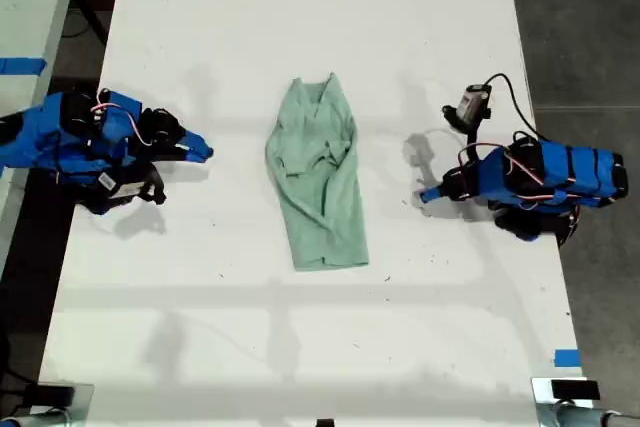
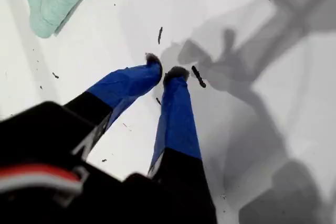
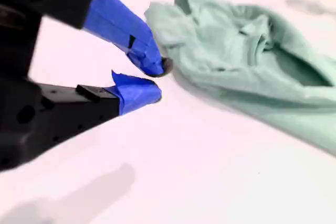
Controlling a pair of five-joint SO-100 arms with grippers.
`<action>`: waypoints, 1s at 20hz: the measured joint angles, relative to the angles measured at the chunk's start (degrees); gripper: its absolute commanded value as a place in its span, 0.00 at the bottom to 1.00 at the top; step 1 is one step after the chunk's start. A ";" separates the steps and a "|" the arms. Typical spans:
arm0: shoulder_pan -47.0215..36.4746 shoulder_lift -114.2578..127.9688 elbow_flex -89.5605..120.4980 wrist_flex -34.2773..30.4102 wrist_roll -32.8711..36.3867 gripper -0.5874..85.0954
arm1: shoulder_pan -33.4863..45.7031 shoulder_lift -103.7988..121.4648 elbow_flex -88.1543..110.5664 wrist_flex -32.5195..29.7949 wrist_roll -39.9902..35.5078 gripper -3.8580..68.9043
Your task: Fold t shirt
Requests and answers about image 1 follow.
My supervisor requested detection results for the pale green t-shirt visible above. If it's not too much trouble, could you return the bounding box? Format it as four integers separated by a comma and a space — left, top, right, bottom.
265, 72, 371, 273

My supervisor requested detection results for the long blue tape strip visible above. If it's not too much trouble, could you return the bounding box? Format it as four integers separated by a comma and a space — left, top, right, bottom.
0, 56, 48, 76

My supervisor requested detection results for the small blue tape square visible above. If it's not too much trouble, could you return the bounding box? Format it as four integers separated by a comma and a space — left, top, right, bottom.
554, 348, 583, 369

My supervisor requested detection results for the metal clamp plate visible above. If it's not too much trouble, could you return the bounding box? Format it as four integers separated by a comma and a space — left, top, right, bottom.
530, 376, 607, 427
27, 381, 96, 427

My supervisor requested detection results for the small black box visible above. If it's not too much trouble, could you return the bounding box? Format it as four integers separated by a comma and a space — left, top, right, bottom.
37, 383, 76, 406
550, 379, 601, 401

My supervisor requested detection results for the red white servo wire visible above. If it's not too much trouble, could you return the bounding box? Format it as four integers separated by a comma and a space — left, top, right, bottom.
457, 142, 546, 189
93, 88, 152, 147

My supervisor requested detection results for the short black camera stalk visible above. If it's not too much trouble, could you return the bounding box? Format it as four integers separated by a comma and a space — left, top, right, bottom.
142, 162, 166, 189
463, 119, 483, 149

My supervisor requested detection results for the black camera box white label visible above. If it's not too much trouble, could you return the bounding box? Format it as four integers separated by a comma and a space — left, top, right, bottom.
96, 169, 167, 207

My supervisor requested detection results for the black camera box grey face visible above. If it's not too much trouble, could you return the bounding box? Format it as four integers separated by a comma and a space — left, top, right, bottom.
441, 84, 494, 131

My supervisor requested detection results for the black camera cable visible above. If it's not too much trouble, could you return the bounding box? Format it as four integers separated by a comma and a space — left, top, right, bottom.
480, 72, 541, 143

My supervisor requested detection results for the black floor cable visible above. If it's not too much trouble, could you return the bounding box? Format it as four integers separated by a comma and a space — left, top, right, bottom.
62, 0, 110, 47

